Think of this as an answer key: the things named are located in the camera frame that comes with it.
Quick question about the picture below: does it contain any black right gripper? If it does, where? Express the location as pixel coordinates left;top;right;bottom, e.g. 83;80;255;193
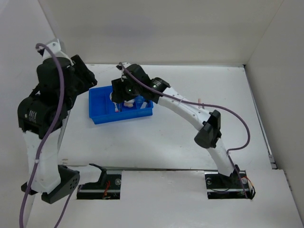
112;76;141;104

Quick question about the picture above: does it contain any pink makeup brush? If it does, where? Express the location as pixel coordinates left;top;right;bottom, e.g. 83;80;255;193
114;103;119;113

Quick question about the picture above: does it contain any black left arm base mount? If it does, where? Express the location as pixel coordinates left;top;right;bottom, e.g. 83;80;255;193
76;163;122;200

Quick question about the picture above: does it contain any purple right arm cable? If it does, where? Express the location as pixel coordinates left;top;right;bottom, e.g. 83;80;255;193
118;61;251;198

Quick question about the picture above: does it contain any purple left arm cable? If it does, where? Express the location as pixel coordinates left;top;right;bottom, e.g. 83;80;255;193
19;43;83;228

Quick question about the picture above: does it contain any beige makeup sponge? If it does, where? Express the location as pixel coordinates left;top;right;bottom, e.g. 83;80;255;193
123;102;134;108

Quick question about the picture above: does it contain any small clear bottle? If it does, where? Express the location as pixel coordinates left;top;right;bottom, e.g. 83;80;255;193
140;102;148;109

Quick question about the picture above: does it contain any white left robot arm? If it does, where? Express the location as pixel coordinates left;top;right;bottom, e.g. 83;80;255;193
18;38;106;204

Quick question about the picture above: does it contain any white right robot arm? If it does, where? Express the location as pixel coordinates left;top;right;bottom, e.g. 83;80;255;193
111;63;238;187

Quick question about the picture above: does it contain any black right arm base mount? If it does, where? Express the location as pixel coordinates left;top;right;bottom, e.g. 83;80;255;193
205;171;256;200

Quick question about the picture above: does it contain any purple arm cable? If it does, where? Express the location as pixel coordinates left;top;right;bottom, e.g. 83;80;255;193
19;43;83;228
118;61;251;198

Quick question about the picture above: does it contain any blue plastic organizer tray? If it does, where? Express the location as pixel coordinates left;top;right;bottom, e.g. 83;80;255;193
89;85;153;124

